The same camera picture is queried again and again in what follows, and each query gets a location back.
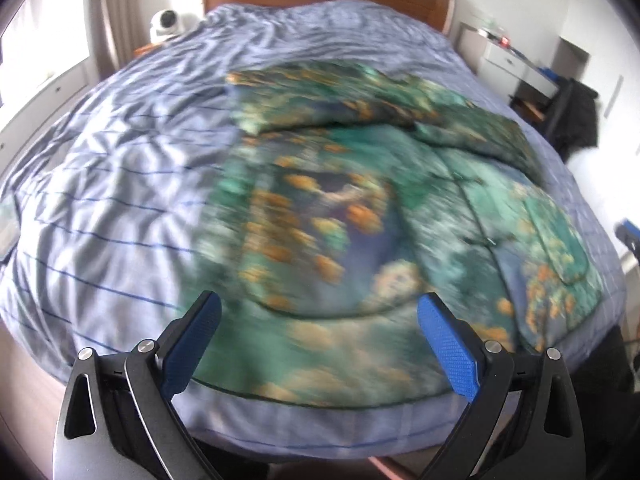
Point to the window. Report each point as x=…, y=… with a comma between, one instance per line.
x=35, y=25

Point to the black coat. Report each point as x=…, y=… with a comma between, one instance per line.
x=575, y=120

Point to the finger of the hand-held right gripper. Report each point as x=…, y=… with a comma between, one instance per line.
x=629, y=240

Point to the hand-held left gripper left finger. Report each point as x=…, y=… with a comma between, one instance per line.
x=192, y=345

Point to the wooden chair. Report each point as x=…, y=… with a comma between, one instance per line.
x=530, y=107

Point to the white desk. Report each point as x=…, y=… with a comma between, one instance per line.
x=515, y=62

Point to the person's black pants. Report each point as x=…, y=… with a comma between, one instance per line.
x=607, y=410

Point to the white window drawer cabinet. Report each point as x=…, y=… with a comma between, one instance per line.
x=45, y=105

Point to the brown curtain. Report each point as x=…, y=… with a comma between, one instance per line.
x=112, y=15

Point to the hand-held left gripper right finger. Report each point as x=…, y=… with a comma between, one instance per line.
x=447, y=350

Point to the white wardrobe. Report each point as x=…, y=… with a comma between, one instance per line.
x=617, y=50

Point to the white security camera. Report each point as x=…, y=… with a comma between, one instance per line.
x=164, y=25

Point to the green patterned padded jacket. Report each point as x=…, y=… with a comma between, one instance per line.
x=350, y=185

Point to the blue checked bed cover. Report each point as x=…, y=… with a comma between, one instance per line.
x=125, y=170

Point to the wooden nightstand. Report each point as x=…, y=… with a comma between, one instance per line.
x=147, y=49

